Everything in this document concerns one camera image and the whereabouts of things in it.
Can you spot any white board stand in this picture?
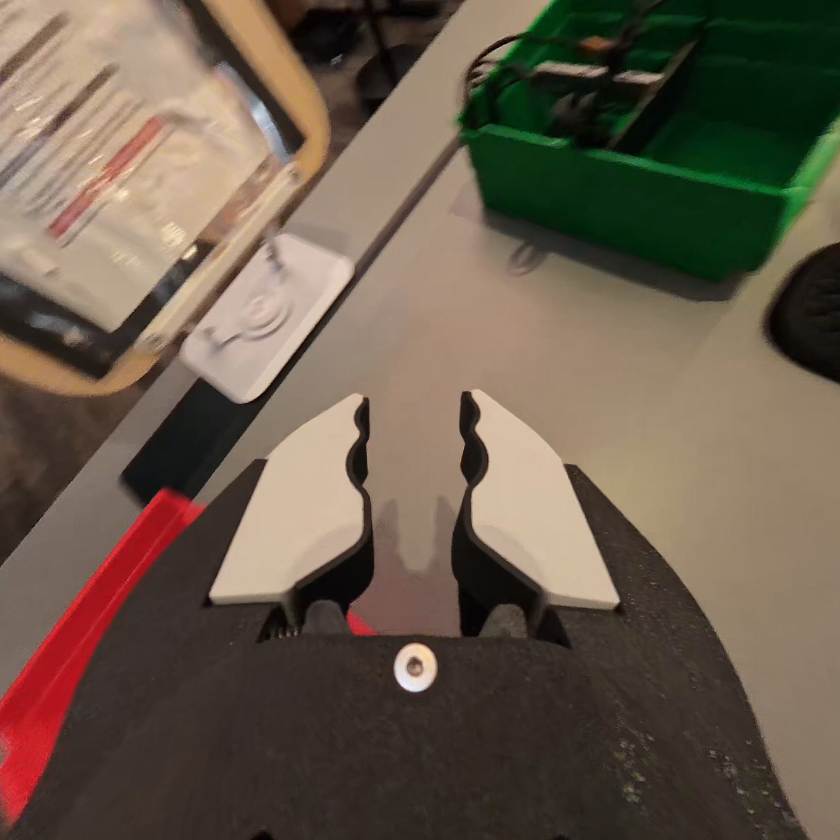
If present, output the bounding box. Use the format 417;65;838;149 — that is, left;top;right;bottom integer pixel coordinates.
180;233;355;404

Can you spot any black cable bundle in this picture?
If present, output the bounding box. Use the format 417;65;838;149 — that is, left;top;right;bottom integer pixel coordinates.
461;0;706;148

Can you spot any black round object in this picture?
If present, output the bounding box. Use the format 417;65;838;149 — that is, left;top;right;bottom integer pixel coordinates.
763;241;840;383

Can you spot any red plastic bin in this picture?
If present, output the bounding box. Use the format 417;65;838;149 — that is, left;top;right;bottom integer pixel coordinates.
0;489;378;828

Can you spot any green plastic bin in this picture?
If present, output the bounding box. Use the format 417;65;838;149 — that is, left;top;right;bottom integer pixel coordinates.
457;0;840;283

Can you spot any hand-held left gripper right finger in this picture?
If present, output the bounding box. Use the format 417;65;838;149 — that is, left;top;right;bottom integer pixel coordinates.
453;389;621;634

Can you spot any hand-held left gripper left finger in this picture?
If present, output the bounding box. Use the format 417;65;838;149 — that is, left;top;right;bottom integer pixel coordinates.
209;394;374;621

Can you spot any black stand base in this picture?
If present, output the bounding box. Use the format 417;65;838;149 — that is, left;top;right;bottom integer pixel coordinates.
354;0;424;106

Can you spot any instruction board with wooden frame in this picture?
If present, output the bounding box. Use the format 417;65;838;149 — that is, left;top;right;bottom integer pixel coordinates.
0;0;331;398

